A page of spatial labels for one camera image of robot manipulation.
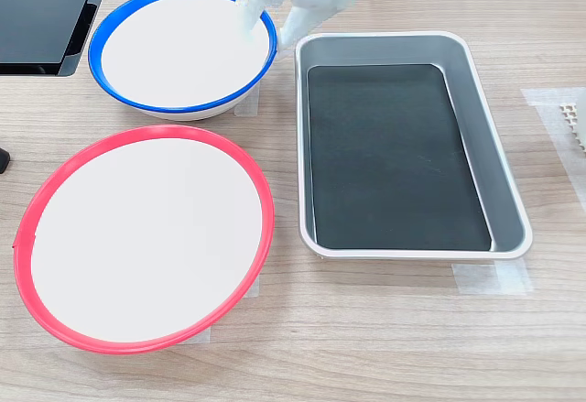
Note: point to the black tray mat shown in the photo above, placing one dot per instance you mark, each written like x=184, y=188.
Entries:
x=389, y=159

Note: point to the white plate blue rim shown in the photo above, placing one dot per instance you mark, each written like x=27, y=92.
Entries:
x=183, y=54

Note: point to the steel rectangular tray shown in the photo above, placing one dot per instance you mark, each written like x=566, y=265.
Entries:
x=485, y=145

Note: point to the white plate red rim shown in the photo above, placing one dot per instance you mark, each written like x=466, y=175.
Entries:
x=146, y=237

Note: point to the clear tape strip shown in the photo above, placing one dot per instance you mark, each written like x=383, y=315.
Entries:
x=254, y=285
x=199, y=335
x=249, y=102
x=494, y=278

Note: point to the small black object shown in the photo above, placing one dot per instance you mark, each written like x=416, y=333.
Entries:
x=3, y=160

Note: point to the black glossy flat device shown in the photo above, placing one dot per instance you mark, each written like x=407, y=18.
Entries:
x=36, y=26

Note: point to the pale perforated base plate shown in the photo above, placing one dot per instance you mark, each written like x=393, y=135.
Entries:
x=574, y=122

